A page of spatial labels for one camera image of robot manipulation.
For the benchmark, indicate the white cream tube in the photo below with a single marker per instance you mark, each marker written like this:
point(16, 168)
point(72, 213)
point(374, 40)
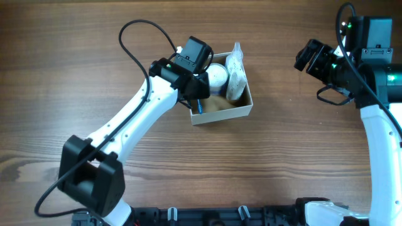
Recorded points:
point(237, 78)

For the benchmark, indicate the dark blue spray bottle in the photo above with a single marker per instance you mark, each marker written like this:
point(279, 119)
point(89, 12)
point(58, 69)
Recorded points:
point(237, 51)

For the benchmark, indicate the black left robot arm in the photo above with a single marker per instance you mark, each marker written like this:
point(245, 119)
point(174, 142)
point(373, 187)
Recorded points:
point(91, 170)

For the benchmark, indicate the white cardboard box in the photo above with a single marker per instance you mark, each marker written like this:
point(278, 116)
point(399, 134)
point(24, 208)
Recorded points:
point(217, 107)

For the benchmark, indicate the blue white toothbrush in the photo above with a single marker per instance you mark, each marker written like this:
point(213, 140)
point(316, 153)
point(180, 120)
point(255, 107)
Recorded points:
point(199, 107)

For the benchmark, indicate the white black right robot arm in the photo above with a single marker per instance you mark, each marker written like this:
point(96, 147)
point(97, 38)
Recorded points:
point(361, 69)

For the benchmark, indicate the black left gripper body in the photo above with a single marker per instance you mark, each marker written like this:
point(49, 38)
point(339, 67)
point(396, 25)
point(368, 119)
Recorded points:
point(201, 88)

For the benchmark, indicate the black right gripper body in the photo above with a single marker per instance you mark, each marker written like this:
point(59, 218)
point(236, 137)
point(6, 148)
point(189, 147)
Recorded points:
point(328, 68)

